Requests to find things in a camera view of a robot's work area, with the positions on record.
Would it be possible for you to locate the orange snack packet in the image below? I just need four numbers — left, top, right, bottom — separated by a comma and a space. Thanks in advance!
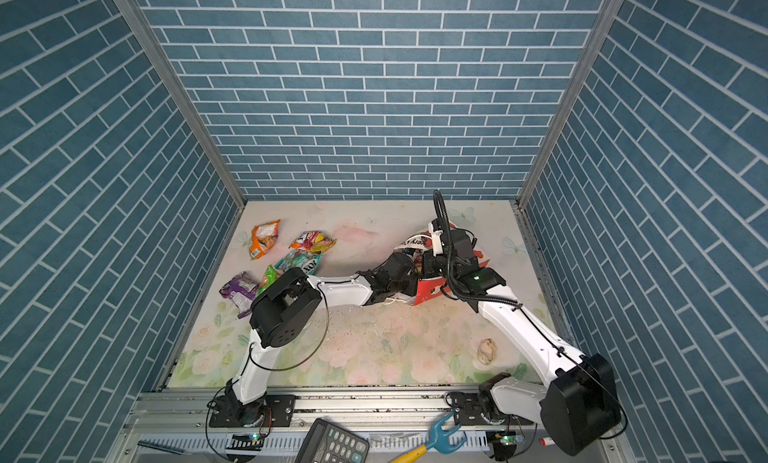
249, 219, 281, 260

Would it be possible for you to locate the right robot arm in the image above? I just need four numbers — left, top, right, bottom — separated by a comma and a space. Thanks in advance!
423, 220, 629, 456

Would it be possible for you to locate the aluminium front rail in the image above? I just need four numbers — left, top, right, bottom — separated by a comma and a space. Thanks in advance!
106, 384, 570, 462

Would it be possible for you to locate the green snack packet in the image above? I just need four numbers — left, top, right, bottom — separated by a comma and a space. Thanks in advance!
275, 249, 323, 275

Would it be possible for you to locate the beige shell sticker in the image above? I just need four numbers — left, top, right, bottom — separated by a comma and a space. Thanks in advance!
476, 338, 497, 366

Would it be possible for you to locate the red white paper bag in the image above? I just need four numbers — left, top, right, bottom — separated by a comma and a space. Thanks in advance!
378, 226, 503, 308

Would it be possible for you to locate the black calculator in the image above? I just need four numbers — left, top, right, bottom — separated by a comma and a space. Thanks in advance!
294, 418, 370, 463

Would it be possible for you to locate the purple snack packet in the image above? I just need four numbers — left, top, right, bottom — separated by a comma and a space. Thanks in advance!
219, 272, 260, 319

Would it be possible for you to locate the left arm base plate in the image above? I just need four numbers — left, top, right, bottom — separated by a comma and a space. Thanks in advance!
207, 394, 297, 428

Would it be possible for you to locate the orange Fox's candy packet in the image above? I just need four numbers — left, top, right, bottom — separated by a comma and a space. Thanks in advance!
289, 230, 336, 253

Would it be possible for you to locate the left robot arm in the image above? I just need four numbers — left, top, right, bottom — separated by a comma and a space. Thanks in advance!
207, 252, 419, 428

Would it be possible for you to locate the blue yellow clamp tool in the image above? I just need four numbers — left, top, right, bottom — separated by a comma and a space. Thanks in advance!
392, 412, 467, 463

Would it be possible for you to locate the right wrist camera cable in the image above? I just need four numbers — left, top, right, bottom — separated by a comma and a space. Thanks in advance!
431, 189, 457, 248

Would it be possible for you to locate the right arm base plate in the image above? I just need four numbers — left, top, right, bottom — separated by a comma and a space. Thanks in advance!
444, 391, 534, 426

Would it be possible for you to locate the green chips bag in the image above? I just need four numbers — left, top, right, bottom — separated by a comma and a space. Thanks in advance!
257, 265, 280, 295

